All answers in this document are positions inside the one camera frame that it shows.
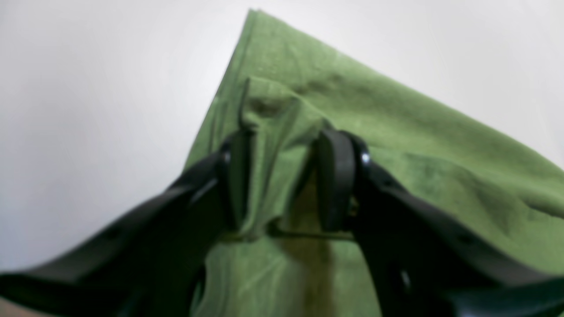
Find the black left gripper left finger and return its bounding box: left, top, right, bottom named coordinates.
left=1, top=130, right=250, bottom=317

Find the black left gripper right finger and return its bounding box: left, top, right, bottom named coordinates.
left=315, top=129, right=563, bottom=317

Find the green t-shirt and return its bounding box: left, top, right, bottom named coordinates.
left=187, top=10, right=564, bottom=317

